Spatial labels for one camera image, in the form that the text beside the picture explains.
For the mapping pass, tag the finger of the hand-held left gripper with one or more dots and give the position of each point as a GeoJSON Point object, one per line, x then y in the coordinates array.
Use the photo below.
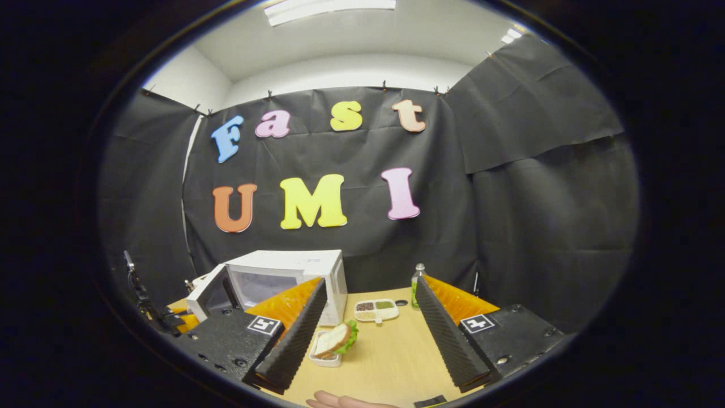
{"type": "Point", "coordinates": [186, 320]}

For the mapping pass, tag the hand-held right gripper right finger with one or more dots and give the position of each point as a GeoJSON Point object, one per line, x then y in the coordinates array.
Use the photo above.
{"type": "Point", "coordinates": [444, 340]}

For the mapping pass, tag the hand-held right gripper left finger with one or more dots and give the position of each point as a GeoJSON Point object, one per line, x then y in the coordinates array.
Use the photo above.
{"type": "Point", "coordinates": [294, 340]}

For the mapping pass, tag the sandwich with lettuce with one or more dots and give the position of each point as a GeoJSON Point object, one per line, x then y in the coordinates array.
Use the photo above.
{"type": "Point", "coordinates": [334, 339]}

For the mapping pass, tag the white microwave oven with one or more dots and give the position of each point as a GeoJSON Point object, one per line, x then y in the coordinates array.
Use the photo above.
{"type": "Point", "coordinates": [283, 262]}

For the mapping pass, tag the small white rectangular dish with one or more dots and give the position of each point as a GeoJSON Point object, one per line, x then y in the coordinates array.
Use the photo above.
{"type": "Point", "coordinates": [325, 361]}

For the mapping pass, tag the green drink bottle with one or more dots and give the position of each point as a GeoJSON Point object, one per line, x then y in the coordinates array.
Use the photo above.
{"type": "Point", "coordinates": [416, 283]}

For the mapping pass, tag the white divided snack tray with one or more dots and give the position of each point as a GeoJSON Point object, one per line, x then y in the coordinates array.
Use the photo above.
{"type": "Point", "coordinates": [375, 310]}

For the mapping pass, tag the black backdrop cloth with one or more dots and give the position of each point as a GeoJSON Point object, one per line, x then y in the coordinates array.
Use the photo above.
{"type": "Point", "coordinates": [510, 226]}

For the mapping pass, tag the row of small cloth clips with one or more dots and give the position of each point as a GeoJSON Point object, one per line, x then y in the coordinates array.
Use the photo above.
{"type": "Point", "coordinates": [270, 94]}

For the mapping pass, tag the small ceiling light panel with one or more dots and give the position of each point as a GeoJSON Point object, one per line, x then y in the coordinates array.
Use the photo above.
{"type": "Point", "coordinates": [512, 35]}

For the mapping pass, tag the long ceiling light panel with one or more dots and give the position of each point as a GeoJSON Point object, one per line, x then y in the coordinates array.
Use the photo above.
{"type": "Point", "coordinates": [328, 11]}

